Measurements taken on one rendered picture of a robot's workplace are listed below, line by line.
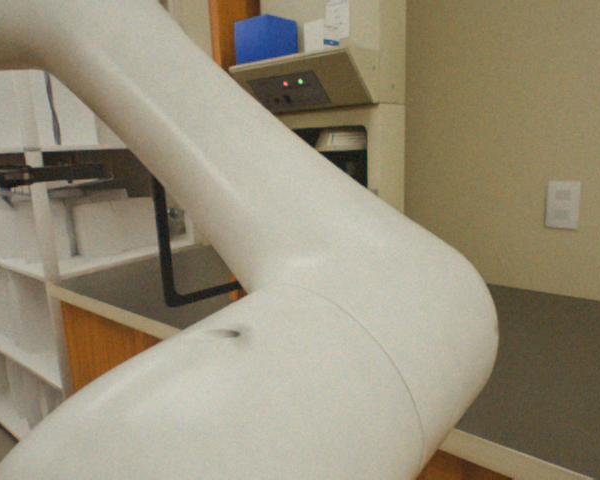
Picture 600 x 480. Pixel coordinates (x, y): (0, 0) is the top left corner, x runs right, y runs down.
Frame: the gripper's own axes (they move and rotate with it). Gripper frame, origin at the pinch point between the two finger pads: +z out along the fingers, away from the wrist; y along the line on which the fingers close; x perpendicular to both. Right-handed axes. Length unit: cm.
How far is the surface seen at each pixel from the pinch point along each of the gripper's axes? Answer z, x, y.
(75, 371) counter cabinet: 18, 66, 59
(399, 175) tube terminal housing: 53, 4, -39
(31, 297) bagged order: 30, 54, 118
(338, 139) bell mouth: 46, -4, -27
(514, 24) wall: 87, -30, -51
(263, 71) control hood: 33.4, -19.2, -16.5
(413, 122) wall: 87, -9, -25
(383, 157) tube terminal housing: 46, 0, -39
